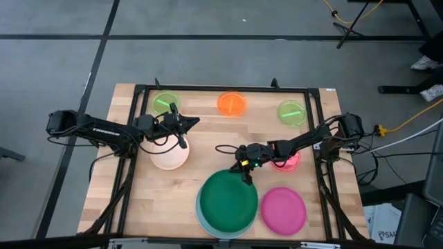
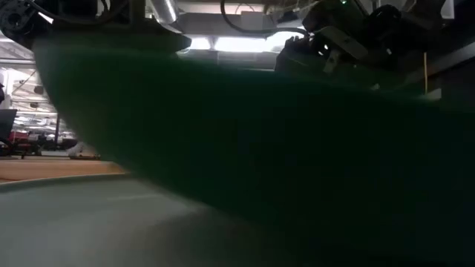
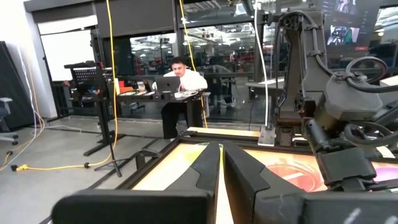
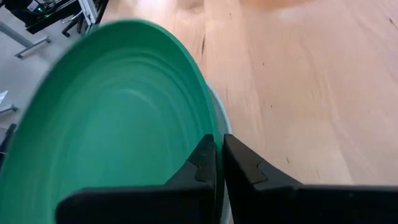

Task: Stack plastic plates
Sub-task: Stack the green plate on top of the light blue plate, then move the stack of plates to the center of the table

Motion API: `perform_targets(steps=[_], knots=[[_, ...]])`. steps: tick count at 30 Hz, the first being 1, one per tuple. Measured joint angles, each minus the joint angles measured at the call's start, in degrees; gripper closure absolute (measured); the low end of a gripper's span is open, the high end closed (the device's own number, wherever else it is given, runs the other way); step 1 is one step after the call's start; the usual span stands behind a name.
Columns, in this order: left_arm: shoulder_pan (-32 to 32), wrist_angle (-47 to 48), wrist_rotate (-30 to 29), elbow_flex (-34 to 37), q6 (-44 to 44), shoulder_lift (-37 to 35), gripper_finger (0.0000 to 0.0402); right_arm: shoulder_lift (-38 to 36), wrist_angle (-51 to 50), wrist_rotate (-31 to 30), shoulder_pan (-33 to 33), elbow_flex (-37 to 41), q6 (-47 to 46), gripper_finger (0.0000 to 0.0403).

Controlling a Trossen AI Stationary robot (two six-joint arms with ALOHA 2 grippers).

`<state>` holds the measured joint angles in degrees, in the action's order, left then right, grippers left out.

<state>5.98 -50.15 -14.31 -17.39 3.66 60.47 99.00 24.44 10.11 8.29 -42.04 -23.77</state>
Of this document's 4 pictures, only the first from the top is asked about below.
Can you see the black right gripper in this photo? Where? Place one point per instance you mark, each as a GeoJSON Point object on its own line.
{"type": "Point", "coordinates": [256, 152]}

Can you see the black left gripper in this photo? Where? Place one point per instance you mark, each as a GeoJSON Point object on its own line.
{"type": "Point", "coordinates": [172, 122]}

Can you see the dark green plastic plate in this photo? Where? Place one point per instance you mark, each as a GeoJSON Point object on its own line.
{"type": "Point", "coordinates": [228, 204]}

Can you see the green translucent plastic plate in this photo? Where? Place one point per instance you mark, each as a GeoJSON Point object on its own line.
{"type": "Point", "coordinates": [159, 100]}
{"type": "Point", "coordinates": [292, 114]}

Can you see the peach plastic plate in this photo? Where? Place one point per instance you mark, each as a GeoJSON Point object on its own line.
{"type": "Point", "coordinates": [169, 157]}

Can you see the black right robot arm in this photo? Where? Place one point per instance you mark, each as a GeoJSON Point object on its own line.
{"type": "Point", "coordinates": [304, 140]}

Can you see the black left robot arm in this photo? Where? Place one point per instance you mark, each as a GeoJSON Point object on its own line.
{"type": "Point", "coordinates": [104, 131]}

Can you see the red translucent plastic plate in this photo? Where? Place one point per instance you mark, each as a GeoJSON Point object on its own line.
{"type": "Point", "coordinates": [290, 165]}

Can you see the orange translucent plastic plate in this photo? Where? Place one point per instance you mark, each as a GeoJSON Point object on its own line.
{"type": "Point", "coordinates": [232, 103]}

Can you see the magenta plastic plate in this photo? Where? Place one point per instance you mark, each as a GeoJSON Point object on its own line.
{"type": "Point", "coordinates": [284, 211]}

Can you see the pale teal plastic plate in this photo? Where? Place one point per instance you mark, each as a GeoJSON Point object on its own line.
{"type": "Point", "coordinates": [198, 212]}

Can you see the white printed carton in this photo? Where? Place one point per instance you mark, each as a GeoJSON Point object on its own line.
{"type": "Point", "coordinates": [384, 221]}

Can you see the black case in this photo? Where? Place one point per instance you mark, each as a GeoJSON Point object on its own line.
{"type": "Point", "coordinates": [412, 221]}

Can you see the black desk legs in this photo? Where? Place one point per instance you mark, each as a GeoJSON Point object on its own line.
{"type": "Point", "coordinates": [398, 90]}

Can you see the black tripod stand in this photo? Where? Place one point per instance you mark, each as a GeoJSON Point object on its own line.
{"type": "Point", "coordinates": [349, 29]}

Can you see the grey floor object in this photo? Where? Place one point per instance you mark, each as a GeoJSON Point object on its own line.
{"type": "Point", "coordinates": [10, 154]}

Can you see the person's white shoe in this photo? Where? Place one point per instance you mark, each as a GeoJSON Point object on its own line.
{"type": "Point", "coordinates": [432, 92]}
{"type": "Point", "coordinates": [424, 63]}

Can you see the person's leg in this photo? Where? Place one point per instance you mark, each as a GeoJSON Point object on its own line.
{"type": "Point", "coordinates": [434, 48]}

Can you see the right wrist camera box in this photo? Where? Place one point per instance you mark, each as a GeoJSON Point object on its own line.
{"type": "Point", "coordinates": [244, 162]}

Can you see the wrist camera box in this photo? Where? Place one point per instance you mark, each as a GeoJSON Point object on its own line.
{"type": "Point", "coordinates": [144, 122]}
{"type": "Point", "coordinates": [244, 162]}

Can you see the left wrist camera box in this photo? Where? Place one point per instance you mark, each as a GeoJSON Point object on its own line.
{"type": "Point", "coordinates": [144, 122]}

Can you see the black aluminium table frame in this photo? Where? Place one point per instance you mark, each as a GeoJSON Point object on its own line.
{"type": "Point", "coordinates": [221, 88]}

